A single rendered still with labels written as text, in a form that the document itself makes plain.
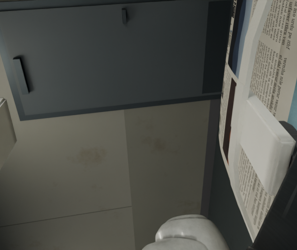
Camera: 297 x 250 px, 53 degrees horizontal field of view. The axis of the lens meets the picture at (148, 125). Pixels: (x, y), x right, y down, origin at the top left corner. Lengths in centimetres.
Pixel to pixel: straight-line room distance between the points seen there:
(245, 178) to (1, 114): 21
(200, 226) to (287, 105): 47
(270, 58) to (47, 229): 428
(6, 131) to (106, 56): 280
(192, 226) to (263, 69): 45
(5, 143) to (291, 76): 18
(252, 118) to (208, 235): 50
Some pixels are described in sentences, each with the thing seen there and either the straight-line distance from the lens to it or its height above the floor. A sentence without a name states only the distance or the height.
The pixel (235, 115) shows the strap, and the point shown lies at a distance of 18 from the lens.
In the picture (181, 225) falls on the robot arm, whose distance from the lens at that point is 65.
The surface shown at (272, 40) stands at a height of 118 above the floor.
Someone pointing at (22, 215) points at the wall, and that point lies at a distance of 426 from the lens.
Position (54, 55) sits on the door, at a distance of 299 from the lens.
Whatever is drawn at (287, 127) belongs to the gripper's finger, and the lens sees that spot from 17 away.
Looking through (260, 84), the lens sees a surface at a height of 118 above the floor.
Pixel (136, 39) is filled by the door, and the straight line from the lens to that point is 296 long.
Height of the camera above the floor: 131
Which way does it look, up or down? 8 degrees down
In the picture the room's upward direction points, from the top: 97 degrees counter-clockwise
